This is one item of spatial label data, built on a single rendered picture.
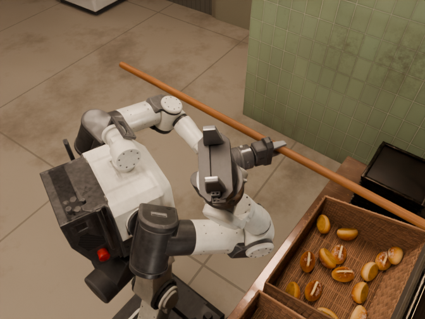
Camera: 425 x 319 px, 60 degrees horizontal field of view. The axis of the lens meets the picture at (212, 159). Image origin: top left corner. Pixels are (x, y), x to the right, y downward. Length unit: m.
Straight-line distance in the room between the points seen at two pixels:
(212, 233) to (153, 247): 0.16
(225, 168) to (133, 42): 3.81
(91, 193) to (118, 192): 0.07
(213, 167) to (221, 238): 0.37
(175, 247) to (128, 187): 0.20
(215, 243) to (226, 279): 1.41
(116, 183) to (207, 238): 0.28
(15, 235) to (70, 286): 0.58
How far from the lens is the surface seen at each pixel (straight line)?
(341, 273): 1.76
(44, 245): 2.69
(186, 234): 0.91
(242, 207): 0.86
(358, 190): 1.28
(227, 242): 0.97
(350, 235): 1.86
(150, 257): 0.90
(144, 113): 1.25
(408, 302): 0.85
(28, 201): 2.95
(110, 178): 1.01
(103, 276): 1.29
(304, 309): 1.55
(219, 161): 0.61
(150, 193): 0.96
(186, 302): 2.10
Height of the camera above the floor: 2.15
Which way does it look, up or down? 48 degrees down
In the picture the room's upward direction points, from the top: straight up
